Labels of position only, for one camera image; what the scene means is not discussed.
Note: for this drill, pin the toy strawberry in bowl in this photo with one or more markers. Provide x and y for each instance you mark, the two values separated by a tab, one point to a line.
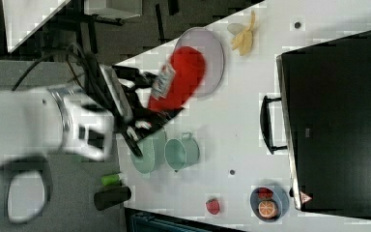
265	193

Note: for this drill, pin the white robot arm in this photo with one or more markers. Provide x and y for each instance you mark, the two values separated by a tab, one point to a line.
62	118

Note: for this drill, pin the green oval colander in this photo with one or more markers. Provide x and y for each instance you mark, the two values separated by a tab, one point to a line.
152	148

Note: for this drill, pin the black toaster oven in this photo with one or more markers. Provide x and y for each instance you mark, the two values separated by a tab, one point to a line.
325	94

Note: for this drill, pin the green measuring cup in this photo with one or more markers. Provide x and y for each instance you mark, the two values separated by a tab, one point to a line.
183	152

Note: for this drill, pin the blue bowl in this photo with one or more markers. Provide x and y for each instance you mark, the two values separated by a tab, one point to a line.
280	198

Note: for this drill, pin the dark cylinder cup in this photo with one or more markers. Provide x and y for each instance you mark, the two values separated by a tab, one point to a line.
111	197

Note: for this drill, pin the green bottle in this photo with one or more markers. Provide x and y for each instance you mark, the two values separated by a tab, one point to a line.
112	179

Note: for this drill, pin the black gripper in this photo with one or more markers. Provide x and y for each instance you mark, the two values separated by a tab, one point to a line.
144	120

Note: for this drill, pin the toy orange slice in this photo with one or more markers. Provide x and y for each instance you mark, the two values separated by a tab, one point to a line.
267	209

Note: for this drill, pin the red ketchup bottle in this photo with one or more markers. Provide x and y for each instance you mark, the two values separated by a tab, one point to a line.
177	79

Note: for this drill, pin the toy strawberry on table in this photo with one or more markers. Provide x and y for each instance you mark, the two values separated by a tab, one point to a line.
212	206

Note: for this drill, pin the purple round plate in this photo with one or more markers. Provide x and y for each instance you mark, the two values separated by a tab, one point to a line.
210	46

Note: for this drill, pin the peeled toy banana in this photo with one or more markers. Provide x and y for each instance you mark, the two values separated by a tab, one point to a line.
242	40

